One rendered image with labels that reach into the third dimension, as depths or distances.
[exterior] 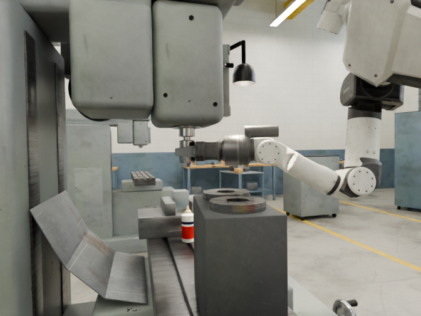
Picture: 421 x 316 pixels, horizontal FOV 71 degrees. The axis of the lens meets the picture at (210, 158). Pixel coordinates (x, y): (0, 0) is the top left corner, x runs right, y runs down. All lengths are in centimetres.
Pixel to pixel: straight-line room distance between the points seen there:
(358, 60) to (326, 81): 839
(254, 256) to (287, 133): 798
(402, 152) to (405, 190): 74
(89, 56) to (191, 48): 25
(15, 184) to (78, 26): 38
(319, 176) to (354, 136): 16
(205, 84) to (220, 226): 46
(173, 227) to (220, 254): 58
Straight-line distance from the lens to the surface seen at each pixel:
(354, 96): 93
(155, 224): 98
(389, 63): 80
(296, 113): 857
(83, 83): 76
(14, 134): 68
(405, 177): 682
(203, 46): 82
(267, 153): 80
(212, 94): 79
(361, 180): 88
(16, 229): 69
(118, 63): 76
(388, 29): 77
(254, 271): 45
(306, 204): 534
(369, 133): 94
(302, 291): 113
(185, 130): 85
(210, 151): 81
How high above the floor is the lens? 124
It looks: 2 degrees down
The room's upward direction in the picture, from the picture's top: 1 degrees counter-clockwise
